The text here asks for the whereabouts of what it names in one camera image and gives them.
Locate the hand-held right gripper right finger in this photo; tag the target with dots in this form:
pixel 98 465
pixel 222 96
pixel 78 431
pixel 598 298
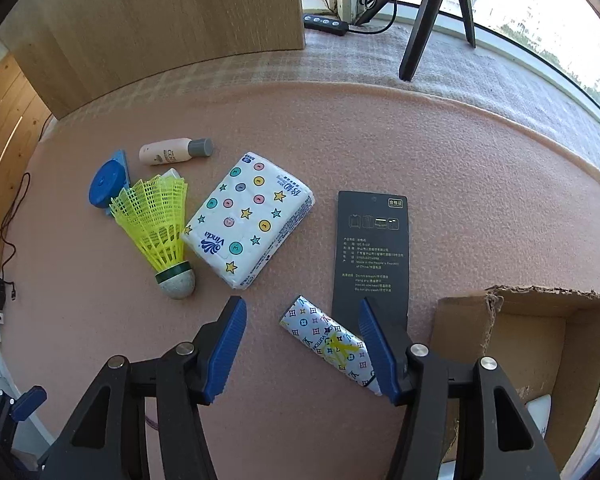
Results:
pixel 380 350

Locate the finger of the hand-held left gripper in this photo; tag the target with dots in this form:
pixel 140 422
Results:
pixel 30 401

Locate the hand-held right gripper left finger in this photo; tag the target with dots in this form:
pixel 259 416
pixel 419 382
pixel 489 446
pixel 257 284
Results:
pixel 225 350

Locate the patterned white tube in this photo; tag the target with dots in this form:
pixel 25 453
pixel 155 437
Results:
pixel 320 335

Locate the yellow plastic shuttlecock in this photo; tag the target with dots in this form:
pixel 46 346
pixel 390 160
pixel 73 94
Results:
pixel 155 225

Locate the cardboard box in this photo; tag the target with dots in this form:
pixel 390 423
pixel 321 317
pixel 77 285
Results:
pixel 525 340

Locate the round blue tape measure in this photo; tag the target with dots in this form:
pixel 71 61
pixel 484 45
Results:
pixel 102 185

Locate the small cream bottle grey cap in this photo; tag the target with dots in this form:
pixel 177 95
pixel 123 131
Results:
pixel 165 152

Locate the black printed card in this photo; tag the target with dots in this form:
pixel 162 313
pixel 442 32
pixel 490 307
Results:
pixel 370 240

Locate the patterned tissue pack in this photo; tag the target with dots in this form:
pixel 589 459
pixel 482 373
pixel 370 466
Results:
pixel 245 220

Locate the small white object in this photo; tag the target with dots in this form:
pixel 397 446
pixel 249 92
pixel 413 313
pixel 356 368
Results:
pixel 170 175

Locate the wooden slat panel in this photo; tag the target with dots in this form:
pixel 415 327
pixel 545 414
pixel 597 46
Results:
pixel 5 125

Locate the black tripod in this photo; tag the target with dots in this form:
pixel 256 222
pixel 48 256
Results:
pixel 420 25

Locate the light wooden board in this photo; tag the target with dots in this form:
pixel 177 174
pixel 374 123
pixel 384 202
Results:
pixel 155 10

